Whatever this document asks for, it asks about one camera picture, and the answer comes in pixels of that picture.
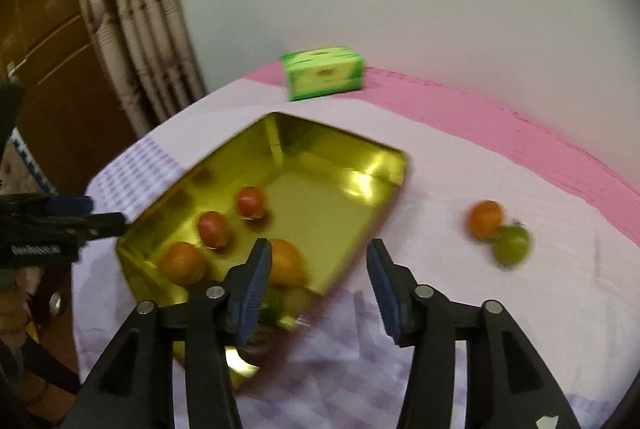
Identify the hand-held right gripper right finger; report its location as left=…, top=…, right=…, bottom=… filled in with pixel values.
left=366, top=238, right=583, bottom=429

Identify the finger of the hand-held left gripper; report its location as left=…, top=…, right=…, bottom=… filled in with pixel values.
left=77, top=212, right=127, bottom=241
left=46, top=195, right=95, bottom=216

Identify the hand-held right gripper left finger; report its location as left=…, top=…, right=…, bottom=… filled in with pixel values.
left=60, top=236, right=273, bottom=429

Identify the red tomato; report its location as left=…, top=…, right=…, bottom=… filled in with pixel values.
left=236, top=186, right=269, bottom=220
left=198, top=210, right=234, bottom=250

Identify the maroon tin box gold inside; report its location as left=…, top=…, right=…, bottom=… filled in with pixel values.
left=116, top=112, right=412, bottom=391

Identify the small orange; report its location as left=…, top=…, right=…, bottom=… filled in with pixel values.
left=467, top=200, right=505, bottom=240

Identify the small green tomato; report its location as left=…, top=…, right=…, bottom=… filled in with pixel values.
left=494, top=223, right=532, bottom=268

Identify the brown wooden door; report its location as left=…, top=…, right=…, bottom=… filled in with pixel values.
left=0, top=0, right=143, bottom=210

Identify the pink purple checked tablecloth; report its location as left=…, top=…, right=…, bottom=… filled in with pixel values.
left=72, top=62, right=640, bottom=429

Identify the beige patterned curtain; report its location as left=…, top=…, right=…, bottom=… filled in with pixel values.
left=74, top=0, right=209, bottom=136

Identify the green tissue pack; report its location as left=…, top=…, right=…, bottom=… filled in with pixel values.
left=279, top=47, right=366, bottom=103

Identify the black strap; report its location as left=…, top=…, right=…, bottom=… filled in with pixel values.
left=0, top=338, right=82, bottom=396

